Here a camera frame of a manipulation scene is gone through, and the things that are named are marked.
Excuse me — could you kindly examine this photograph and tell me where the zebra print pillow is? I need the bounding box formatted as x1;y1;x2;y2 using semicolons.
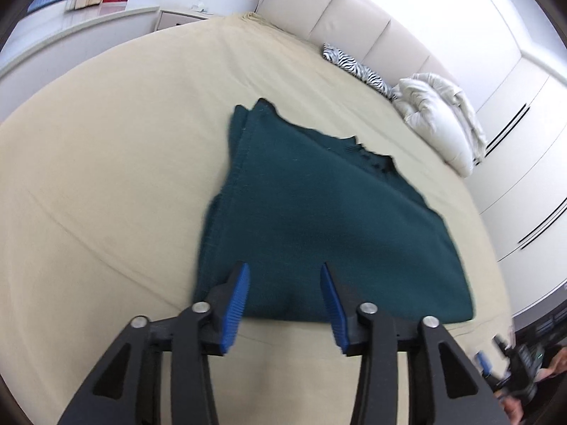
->
322;43;399;102

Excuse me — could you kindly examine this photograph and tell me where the cream padded headboard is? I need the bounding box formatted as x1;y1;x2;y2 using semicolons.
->
257;0;462;90

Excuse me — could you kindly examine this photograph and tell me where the white window ledge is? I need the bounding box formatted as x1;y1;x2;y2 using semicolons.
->
0;4;161;95

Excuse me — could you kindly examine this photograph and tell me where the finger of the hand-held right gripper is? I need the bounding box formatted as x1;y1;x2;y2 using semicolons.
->
493;335;517;364
475;351;494;380

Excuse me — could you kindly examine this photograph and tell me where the white wardrobe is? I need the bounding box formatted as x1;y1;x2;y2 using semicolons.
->
461;0;567;316

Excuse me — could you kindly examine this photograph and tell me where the person's right hand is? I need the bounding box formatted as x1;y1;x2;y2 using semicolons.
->
504;396;529;425

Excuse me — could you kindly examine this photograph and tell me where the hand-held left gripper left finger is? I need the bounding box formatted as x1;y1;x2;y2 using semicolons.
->
57;262;251;425

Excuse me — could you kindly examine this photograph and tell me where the dark green sweater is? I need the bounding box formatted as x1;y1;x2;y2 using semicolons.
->
193;97;476;325

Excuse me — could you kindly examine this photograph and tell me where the bed with beige sheet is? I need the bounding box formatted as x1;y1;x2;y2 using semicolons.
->
0;11;517;425

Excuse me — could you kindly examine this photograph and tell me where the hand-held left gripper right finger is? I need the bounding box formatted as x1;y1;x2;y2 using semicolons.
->
320;262;510;425

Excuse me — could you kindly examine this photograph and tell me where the white nightstand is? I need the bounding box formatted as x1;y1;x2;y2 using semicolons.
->
156;9;222;32

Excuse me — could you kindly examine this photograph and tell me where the white folded duvet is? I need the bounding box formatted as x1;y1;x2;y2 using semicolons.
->
392;72;488;178

